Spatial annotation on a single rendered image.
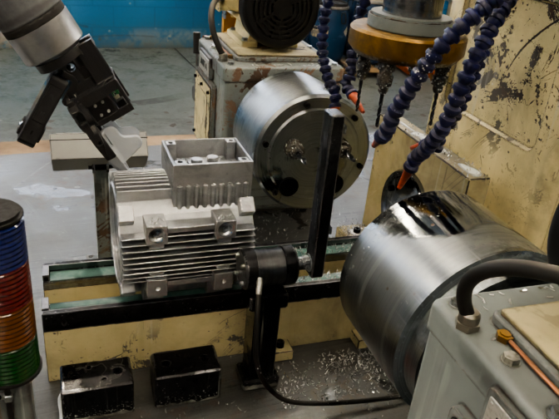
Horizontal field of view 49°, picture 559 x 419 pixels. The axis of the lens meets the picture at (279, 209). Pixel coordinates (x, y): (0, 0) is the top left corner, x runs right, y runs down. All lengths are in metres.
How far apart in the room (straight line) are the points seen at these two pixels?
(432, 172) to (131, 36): 5.67
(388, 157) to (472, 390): 0.65
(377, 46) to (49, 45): 0.45
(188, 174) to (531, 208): 0.54
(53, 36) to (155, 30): 5.72
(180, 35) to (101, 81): 5.74
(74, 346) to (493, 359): 0.65
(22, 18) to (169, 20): 5.74
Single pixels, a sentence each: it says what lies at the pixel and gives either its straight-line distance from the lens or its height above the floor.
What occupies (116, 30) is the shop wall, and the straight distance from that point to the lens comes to 6.52.
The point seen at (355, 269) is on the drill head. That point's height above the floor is 1.07.
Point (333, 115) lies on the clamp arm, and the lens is 0.82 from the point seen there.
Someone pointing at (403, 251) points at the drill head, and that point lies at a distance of 0.77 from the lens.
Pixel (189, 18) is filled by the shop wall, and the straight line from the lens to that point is 6.66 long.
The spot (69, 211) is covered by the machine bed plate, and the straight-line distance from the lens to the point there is 1.52.
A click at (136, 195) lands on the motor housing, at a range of 0.92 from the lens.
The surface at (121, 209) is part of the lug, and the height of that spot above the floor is 1.09.
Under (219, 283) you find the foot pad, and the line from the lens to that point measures 0.95.
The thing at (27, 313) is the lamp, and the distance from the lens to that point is 0.67.
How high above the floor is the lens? 1.50
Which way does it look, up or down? 27 degrees down
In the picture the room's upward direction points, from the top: 6 degrees clockwise
